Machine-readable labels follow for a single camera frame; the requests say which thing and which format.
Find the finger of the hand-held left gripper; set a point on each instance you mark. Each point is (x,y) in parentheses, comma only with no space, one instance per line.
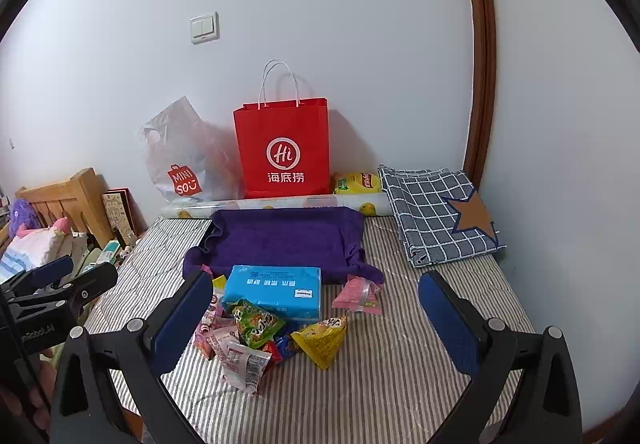
(95,281)
(50,270)

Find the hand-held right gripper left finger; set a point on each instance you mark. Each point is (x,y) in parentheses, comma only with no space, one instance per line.
(185,319)

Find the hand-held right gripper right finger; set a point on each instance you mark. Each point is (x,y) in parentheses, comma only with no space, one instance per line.
(447,319)

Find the long red pink snack packet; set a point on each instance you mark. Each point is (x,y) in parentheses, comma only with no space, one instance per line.
(202,336)

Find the pink white snack packet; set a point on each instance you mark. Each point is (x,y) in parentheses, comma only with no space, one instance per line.
(220,339)

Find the yellow pink snack packet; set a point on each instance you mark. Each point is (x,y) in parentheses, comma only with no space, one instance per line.
(218,285)

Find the green snack packet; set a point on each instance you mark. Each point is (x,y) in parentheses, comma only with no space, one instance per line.
(255,324)

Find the white red snack packet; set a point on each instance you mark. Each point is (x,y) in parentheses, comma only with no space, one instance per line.
(245,364)

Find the small red candy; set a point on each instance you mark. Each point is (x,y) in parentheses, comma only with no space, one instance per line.
(272,352)

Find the small blue candy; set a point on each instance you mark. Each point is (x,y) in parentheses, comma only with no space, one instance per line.
(288,345)

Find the purple towel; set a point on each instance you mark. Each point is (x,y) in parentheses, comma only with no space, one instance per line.
(285,239)

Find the person's left hand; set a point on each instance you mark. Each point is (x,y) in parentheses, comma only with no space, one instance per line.
(22,399)

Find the teal white tube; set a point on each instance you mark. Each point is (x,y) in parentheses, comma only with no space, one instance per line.
(109,253)

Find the pastel cartoon print pillow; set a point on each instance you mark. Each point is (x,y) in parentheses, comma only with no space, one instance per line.
(25,249)

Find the purple plush toy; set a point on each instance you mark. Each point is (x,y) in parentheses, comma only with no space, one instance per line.
(22,216)

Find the brown book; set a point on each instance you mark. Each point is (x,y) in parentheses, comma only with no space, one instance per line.
(117,214)

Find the grey striped bed cover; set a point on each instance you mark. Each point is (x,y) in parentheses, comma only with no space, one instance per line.
(400,374)

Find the wooden headboard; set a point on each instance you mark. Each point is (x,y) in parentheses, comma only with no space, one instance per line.
(85,194)

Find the blue tissue pack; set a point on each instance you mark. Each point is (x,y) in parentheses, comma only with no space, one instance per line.
(272,291)

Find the white fruit print roll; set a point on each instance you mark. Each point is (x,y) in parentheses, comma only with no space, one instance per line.
(190,211)

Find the grey checkered star cloth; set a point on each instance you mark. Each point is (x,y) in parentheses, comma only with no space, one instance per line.
(425,209)

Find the white plastic shopping bag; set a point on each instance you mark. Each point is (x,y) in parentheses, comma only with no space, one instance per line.
(185,158)

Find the yellow drink packet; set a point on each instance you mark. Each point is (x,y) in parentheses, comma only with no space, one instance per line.
(355,184)

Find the red paper bag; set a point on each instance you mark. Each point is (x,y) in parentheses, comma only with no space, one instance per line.
(282,148)

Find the brown wooden door frame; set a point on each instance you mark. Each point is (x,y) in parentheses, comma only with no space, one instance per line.
(482,48)

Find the white wall light switch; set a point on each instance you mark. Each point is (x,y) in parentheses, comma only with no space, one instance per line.
(204,27)

